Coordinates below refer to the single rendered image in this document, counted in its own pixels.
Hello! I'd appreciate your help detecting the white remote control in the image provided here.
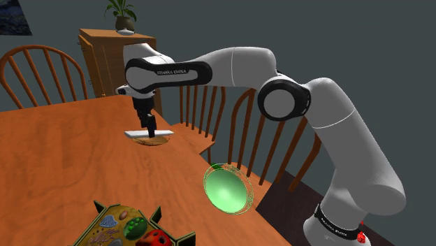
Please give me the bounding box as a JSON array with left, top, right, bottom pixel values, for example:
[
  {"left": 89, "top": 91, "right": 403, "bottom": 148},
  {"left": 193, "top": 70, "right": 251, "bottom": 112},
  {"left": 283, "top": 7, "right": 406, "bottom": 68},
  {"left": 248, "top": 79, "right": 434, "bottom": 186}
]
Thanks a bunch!
[{"left": 124, "top": 129, "right": 175, "bottom": 139}]

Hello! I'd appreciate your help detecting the brown woven round coaster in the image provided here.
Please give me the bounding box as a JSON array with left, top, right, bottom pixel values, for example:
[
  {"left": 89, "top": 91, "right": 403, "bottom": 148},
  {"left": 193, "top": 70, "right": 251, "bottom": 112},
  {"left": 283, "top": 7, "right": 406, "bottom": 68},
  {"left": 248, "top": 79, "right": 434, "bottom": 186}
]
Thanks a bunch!
[{"left": 131, "top": 134, "right": 171, "bottom": 147}]

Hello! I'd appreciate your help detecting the wooden spindle-back chair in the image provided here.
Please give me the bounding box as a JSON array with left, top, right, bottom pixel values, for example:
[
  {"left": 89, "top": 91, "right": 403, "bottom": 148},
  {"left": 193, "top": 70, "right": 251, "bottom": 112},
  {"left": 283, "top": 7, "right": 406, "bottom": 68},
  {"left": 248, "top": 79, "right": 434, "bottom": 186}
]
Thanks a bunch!
[
  {"left": 0, "top": 44, "right": 90, "bottom": 110},
  {"left": 169, "top": 84, "right": 228, "bottom": 165},
  {"left": 226, "top": 87, "right": 323, "bottom": 194}
]

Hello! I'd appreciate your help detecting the wooden cabinet with potted plant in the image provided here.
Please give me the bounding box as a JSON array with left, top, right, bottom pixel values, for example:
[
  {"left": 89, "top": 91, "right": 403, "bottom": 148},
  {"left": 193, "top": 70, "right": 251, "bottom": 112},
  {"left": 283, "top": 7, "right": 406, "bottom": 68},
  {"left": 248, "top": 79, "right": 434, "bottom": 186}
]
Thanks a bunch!
[{"left": 78, "top": 0, "right": 164, "bottom": 117}]

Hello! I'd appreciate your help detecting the wooden table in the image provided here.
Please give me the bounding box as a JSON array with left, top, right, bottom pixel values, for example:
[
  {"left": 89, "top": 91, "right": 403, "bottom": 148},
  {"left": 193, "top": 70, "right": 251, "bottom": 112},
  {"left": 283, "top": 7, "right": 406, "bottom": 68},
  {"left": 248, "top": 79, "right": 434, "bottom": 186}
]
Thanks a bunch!
[{"left": 0, "top": 94, "right": 294, "bottom": 246}]

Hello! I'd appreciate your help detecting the green glass bowl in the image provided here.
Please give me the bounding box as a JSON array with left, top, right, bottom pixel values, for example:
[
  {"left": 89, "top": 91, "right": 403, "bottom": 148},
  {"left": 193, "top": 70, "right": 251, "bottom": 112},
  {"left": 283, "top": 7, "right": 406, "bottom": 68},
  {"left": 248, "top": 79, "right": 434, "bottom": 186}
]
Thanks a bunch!
[{"left": 203, "top": 162, "right": 255, "bottom": 216}]

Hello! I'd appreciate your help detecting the colourful cell model toy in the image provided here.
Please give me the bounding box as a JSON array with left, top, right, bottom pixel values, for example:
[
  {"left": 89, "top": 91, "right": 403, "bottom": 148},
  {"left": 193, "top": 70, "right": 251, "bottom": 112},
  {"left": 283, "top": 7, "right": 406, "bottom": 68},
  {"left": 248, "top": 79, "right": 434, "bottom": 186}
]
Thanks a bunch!
[{"left": 72, "top": 199, "right": 197, "bottom": 246}]

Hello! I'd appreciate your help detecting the dark robot stand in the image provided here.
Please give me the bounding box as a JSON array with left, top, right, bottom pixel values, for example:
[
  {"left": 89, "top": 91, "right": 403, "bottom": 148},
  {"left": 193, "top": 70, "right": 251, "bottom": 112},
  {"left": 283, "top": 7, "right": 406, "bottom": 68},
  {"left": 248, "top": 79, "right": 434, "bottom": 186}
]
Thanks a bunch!
[{"left": 254, "top": 169, "right": 397, "bottom": 246}]

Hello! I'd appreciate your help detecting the dark blue wall picture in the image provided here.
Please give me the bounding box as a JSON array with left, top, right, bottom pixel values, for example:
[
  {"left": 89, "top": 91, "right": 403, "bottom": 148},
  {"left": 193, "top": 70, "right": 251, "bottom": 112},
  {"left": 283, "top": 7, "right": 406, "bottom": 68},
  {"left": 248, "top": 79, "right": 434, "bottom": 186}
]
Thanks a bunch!
[{"left": 0, "top": 0, "right": 34, "bottom": 37}]

